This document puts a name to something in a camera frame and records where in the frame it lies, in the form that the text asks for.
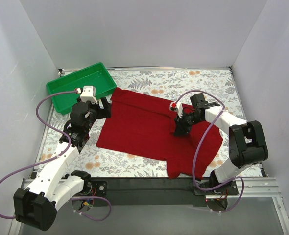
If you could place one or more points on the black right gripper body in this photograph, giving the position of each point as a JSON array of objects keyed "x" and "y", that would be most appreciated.
[{"x": 182, "y": 124}]

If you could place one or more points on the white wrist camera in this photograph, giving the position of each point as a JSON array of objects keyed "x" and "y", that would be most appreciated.
[
  {"x": 87, "y": 93},
  {"x": 177, "y": 107}
]

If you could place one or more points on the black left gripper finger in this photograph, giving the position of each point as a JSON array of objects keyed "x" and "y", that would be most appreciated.
[
  {"x": 106, "y": 113},
  {"x": 104, "y": 104}
]

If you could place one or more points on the red t shirt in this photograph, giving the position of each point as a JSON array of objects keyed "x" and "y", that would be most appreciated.
[{"x": 143, "y": 125}]

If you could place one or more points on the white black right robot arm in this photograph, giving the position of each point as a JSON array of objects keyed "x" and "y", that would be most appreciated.
[{"x": 247, "y": 145}]

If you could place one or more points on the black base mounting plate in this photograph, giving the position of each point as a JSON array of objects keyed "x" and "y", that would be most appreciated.
[{"x": 158, "y": 191}]

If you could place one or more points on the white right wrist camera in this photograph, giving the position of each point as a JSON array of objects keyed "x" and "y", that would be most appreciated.
[{"x": 177, "y": 107}]

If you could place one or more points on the aluminium frame rail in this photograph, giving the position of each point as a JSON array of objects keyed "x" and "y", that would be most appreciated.
[{"x": 258, "y": 209}]

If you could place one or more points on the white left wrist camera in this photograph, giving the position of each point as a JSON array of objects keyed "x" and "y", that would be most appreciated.
[{"x": 87, "y": 93}]

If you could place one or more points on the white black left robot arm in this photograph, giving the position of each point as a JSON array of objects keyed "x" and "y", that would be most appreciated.
[{"x": 37, "y": 204}]

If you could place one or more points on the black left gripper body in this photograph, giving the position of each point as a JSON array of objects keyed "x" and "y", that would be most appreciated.
[{"x": 102, "y": 109}]

